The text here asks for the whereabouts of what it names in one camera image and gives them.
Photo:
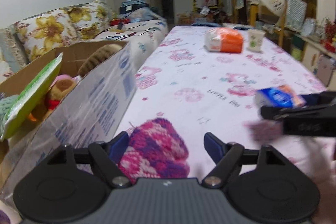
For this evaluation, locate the blue tissue packet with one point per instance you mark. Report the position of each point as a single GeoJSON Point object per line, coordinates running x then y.
{"type": "Point", "coordinates": [280, 96]}

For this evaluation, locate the yellow floral cushion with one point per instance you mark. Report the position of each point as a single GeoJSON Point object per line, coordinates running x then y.
{"type": "Point", "coordinates": [45, 32]}
{"type": "Point", "coordinates": [90, 19]}

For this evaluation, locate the pink cartoon tablecloth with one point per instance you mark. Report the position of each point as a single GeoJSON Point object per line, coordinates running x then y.
{"type": "Point", "coordinates": [201, 91]}

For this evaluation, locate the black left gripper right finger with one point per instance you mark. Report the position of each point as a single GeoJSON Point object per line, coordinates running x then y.
{"type": "Point", "coordinates": [238, 167]}

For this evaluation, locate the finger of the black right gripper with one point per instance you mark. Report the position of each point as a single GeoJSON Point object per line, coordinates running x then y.
{"type": "Point", "coordinates": [316, 105]}

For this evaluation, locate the yellow wooden chair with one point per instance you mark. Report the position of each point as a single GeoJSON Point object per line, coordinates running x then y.
{"type": "Point", "coordinates": [259, 12]}

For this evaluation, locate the lime green sponge cloth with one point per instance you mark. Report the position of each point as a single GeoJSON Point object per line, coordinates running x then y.
{"type": "Point", "coordinates": [28, 99]}

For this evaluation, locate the far yellow floral cushion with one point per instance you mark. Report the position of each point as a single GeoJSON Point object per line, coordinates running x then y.
{"type": "Point", "coordinates": [90, 19]}

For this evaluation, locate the sofa with cartoon cover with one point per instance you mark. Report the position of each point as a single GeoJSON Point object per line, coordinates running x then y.
{"type": "Point", "coordinates": [143, 29]}

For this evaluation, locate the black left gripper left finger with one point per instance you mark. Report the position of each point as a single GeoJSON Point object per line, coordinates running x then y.
{"type": "Point", "coordinates": [92, 167]}

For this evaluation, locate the white paper cup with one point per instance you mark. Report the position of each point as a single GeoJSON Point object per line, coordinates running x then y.
{"type": "Point", "coordinates": [255, 39]}

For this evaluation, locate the brown cardboard box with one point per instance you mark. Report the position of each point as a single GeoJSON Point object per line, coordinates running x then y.
{"type": "Point", "coordinates": [92, 111]}

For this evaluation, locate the orange white tissue pack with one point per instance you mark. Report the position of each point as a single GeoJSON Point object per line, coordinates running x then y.
{"type": "Point", "coordinates": [225, 40]}

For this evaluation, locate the pink knitted hat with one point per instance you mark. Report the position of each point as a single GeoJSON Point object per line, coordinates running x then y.
{"type": "Point", "coordinates": [155, 150]}

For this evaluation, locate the middle yellow floral cushion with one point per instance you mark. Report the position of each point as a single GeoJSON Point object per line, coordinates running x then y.
{"type": "Point", "coordinates": [45, 32]}

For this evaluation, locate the teal fuzzy slipper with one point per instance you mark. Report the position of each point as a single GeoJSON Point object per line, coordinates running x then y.
{"type": "Point", "coordinates": [6, 104]}

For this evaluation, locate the brown plush bear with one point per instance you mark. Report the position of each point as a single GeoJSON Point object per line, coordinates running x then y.
{"type": "Point", "coordinates": [59, 89]}

